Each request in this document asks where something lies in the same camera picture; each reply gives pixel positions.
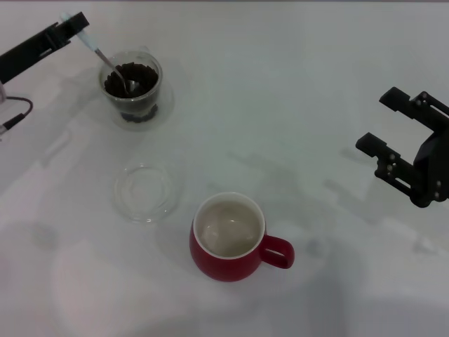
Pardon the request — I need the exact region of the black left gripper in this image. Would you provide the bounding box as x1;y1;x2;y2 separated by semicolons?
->
0;11;91;84

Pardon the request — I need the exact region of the red ceramic mug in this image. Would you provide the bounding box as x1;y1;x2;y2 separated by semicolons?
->
189;191;296;282

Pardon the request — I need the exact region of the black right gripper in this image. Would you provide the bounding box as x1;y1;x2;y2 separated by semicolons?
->
355;86;449;209

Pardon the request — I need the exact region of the clear glass cup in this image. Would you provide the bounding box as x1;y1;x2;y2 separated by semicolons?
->
98;45;164;124

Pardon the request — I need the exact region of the dark cable with plug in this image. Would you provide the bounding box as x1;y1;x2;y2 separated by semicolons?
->
0;95;34;138

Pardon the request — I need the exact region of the blue handled metal spoon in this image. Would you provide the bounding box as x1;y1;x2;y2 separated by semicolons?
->
60;12;141;95

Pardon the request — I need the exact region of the pile of coffee beans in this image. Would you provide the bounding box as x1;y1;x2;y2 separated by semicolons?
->
104;62;159;123

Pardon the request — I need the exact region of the clear glass saucer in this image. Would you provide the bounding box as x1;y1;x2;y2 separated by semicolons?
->
114;161;183;225

